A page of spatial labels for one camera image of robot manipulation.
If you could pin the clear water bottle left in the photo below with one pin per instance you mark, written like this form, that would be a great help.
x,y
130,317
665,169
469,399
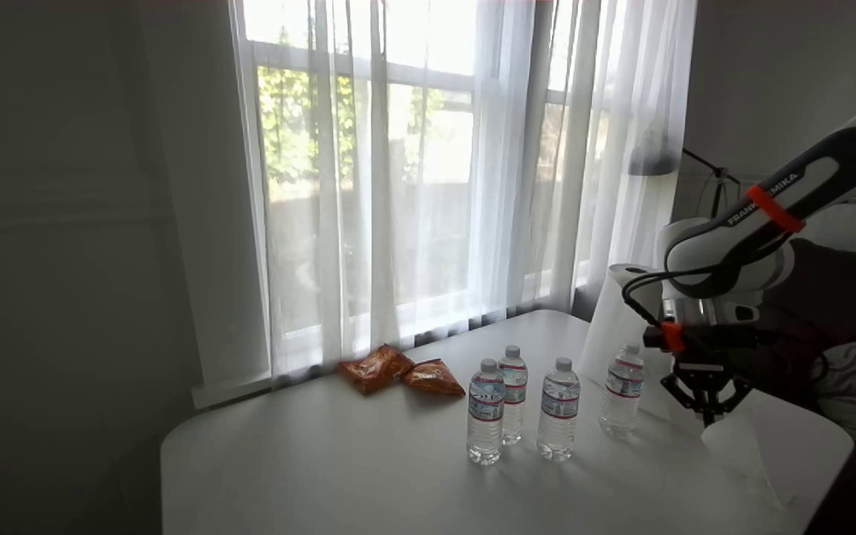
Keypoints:
x,y
485,415

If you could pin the clear water bottle far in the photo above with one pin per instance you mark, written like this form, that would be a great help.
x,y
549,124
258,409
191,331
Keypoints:
x,y
516,375

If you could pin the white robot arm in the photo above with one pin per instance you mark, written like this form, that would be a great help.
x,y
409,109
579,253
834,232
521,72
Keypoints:
x,y
715,271

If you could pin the window frame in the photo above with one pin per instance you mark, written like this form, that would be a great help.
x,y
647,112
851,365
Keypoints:
x,y
411,163

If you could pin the clear water bottle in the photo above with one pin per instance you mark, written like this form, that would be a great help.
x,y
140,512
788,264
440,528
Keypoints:
x,y
485,415
622,393
516,375
559,409

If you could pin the clear water bottle right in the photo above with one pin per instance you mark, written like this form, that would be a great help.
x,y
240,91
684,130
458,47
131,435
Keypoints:
x,y
559,409

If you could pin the clear water bottle near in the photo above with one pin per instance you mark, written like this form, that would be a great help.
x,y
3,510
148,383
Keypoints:
x,y
622,393

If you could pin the orange snack bag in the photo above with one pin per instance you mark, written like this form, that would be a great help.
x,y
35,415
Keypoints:
x,y
375,369
431,380

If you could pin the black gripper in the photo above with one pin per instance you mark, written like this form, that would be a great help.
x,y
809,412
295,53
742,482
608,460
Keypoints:
x,y
699,380

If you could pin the white sheer curtain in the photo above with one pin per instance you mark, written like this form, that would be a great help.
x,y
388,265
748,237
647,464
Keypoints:
x,y
635,75

